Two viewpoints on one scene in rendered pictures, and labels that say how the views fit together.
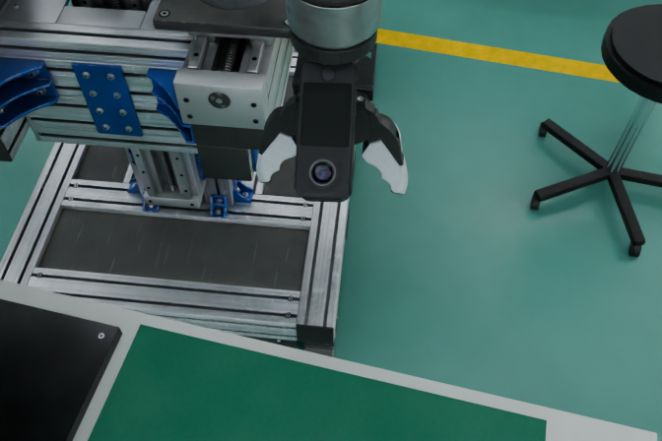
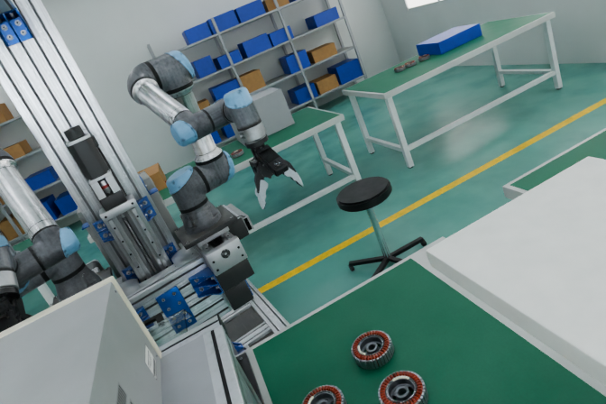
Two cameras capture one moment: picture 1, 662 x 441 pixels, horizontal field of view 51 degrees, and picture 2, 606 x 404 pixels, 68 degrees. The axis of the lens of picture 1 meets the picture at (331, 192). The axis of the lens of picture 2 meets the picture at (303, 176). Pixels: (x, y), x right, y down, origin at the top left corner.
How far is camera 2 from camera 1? 92 cm
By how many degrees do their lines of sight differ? 39
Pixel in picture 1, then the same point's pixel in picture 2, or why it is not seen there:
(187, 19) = (197, 238)
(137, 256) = not seen: outside the picture
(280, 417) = (329, 324)
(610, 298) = not seen: hidden behind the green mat
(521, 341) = not seen: hidden behind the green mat
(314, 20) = (252, 132)
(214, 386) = (298, 337)
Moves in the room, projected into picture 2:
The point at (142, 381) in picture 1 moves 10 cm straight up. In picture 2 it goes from (270, 358) to (256, 333)
